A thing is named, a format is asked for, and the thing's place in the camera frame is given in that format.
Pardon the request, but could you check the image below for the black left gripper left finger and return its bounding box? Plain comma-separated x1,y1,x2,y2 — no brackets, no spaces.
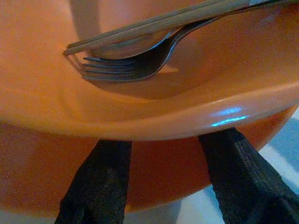
55,139,133,224

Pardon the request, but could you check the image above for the silver metal spoon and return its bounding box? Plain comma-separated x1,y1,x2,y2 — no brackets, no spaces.
88,23,211,61

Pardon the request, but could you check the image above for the silver metal fork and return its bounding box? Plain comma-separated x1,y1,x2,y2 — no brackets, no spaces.
81,0,299,83

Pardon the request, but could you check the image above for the orange square bowl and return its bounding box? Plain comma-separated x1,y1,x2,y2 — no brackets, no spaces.
0,0,299,217

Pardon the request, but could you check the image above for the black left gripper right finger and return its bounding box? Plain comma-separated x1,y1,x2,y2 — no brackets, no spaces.
198,127,299,224

